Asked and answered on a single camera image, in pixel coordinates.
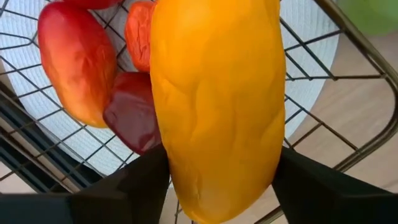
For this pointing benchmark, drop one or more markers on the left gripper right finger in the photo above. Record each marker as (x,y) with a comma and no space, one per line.
(326,199)

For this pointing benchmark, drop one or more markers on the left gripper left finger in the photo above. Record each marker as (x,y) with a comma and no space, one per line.
(93,202)

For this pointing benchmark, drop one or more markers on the dark red pomegranate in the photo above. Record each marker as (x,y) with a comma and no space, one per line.
(133,115)

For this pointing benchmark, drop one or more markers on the yellow orange mango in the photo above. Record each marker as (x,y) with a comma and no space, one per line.
(217,109)

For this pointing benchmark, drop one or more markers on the red apple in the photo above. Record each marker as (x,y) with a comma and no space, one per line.
(90,3)

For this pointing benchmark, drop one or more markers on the white round placemat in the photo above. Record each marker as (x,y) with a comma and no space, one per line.
(314,18)

